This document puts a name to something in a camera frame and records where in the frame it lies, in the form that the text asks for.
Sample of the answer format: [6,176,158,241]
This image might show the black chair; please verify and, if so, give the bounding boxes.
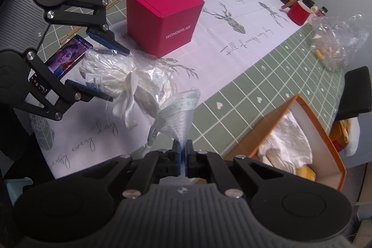
[337,66,372,121]

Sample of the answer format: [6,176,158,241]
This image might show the cellophane flower bouquet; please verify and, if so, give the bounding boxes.
[79,47,202,150]

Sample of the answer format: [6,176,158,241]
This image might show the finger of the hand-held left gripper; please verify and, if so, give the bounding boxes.
[21,50,114,122]
[43,0,131,56]

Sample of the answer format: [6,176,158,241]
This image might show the magenta cube box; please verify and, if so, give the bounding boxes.
[126,0,205,58]

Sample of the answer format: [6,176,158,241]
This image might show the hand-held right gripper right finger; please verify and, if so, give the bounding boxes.
[186,140,287,199]

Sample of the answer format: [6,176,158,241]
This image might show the green checked tablecloth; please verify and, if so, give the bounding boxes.
[38,0,345,182]

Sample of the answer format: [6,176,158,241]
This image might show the yellow snack packet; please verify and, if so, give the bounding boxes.
[295,165,317,182]

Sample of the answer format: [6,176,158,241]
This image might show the black smartphone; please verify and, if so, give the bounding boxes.
[27,34,93,96]

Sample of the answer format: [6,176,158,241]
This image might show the white satin drawstring bag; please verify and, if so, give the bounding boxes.
[263,149,297,174]

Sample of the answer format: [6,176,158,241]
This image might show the light blue plastic object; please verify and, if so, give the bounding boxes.
[4,177,34,208]

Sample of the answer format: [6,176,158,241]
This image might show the clear plastic bag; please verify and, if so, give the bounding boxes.
[309,14,369,71]

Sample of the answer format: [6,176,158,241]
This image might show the bamboo chopstick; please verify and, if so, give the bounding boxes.
[60,0,126,42]

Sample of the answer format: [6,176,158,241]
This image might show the red mug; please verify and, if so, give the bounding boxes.
[281,0,313,26]

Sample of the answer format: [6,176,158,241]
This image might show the white printed table runner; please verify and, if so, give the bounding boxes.
[35,0,300,179]

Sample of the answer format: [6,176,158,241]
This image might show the orange cardboard box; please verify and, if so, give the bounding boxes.
[224,94,348,193]

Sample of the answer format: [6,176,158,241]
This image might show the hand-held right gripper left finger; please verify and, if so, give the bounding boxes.
[81,140,182,199]

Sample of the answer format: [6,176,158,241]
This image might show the white fluffy seat cushion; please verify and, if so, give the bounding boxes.
[344,116,361,157]

